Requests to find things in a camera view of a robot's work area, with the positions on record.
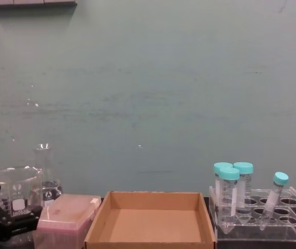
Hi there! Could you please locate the grey wall fixture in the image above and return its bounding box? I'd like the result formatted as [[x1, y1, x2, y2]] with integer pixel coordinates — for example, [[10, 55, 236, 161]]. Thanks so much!
[[0, 0, 77, 9]]

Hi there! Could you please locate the clear glass beaker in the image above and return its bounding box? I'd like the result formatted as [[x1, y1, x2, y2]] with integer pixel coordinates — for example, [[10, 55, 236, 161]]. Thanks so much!
[[0, 166, 44, 247]]

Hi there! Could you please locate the pink pipette tip box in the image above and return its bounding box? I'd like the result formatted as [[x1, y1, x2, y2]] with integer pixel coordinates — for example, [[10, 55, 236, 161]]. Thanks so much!
[[34, 193, 102, 249]]

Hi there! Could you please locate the large teal capped tube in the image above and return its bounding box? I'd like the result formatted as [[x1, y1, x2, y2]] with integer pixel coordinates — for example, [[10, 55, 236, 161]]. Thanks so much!
[[232, 161, 254, 216], [213, 162, 233, 208], [218, 167, 241, 234]]

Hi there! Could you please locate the clear acrylic tube rack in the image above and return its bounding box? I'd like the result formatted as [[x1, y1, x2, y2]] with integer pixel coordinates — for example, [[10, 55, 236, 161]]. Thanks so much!
[[208, 185, 296, 243]]

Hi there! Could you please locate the clear glass conical flask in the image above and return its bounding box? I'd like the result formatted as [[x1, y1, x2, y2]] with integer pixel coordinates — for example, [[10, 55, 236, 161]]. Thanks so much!
[[33, 143, 64, 209]]

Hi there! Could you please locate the shallow brown cardboard tray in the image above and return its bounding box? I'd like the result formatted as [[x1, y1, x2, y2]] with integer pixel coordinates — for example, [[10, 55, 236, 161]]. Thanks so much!
[[83, 191, 216, 249]]

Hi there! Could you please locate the slim teal capped tube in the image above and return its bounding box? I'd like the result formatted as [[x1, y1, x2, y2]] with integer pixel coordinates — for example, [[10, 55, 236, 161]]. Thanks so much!
[[259, 171, 289, 232]]

